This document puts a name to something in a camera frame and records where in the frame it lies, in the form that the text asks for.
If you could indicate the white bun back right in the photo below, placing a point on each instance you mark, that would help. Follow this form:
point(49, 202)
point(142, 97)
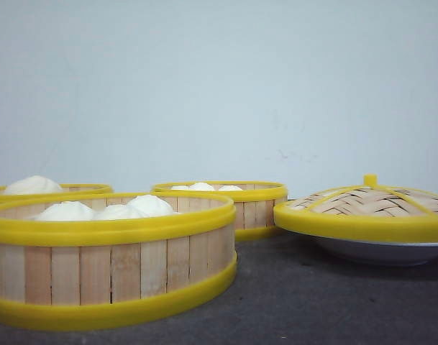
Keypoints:
point(229, 188)

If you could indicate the white bun back middle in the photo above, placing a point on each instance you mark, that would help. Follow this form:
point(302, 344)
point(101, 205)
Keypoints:
point(201, 186)

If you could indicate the white bun front right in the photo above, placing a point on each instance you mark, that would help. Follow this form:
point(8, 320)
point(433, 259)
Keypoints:
point(151, 206)

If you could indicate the large white bun left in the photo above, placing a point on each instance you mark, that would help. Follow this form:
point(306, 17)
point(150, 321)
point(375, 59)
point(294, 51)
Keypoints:
point(35, 184)

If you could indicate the white bun front middle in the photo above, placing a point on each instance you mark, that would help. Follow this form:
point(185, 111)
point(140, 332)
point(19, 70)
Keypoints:
point(117, 212)

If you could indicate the white bun front left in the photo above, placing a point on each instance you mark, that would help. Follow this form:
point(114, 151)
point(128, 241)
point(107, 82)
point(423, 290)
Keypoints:
point(66, 211)

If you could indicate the woven bamboo steamer lid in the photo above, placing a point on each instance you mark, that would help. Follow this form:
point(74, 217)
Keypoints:
point(369, 212)

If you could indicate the white shallow plate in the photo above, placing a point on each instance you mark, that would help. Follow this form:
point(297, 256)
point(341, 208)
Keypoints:
point(392, 254)

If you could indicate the bamboo steamer basket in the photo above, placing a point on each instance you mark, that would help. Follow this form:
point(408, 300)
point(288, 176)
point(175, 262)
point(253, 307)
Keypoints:
point(74, 189)
point(254, 204)
point(86, 275)

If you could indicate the white bun back left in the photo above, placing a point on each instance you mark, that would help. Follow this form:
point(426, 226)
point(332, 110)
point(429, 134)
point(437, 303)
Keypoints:
point(180, 187)

